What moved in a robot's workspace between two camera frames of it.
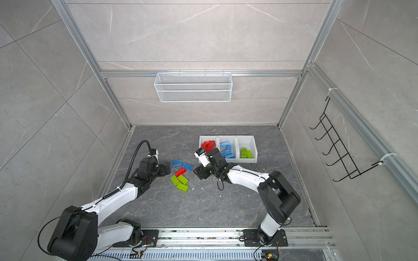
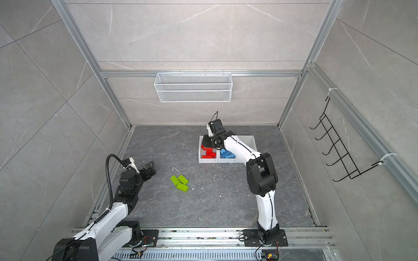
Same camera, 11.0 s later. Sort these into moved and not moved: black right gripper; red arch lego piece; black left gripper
Moved: black right gripper; black left gripper
Not moved: red arch lego piece
